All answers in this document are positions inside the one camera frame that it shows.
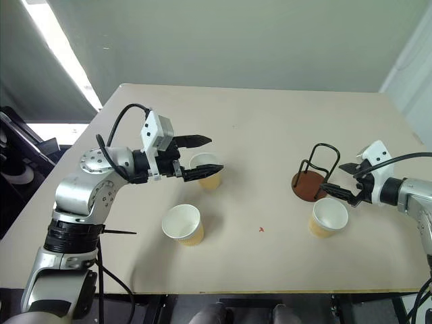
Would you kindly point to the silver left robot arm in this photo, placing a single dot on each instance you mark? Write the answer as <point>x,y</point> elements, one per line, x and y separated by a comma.
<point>74,193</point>

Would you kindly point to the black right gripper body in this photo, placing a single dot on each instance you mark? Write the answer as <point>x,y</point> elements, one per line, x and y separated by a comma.
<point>364,189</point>

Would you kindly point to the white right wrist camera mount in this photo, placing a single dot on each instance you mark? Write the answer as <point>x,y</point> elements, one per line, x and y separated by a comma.
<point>378,154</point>

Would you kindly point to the yellow paper cup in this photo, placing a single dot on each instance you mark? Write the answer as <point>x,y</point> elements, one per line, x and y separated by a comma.
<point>329,216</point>
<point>182,222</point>
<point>211,182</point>

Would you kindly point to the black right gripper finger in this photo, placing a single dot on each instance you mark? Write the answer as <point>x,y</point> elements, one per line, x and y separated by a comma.
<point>339,192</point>
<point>351,167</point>

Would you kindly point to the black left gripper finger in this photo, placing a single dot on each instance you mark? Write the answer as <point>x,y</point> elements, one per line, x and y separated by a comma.
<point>194,140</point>
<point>202,171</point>

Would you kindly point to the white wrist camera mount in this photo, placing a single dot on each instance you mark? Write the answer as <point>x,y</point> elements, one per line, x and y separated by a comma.
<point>378,154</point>
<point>150,128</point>

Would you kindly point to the black table frame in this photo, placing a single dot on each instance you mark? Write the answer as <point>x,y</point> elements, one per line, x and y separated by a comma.
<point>337,308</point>

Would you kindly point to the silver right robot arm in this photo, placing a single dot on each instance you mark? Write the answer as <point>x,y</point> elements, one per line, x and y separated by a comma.
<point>416,199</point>

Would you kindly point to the black zip tie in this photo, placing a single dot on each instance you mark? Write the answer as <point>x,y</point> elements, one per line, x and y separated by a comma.
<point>118,232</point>

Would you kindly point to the dark rounded shape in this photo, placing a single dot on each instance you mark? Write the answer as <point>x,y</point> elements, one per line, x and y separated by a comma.
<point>284,314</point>
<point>212,314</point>

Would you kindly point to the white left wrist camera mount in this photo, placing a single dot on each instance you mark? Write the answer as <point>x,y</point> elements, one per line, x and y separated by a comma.
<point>150,128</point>

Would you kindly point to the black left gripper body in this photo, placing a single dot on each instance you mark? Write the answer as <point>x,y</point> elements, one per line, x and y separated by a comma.
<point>167,162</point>

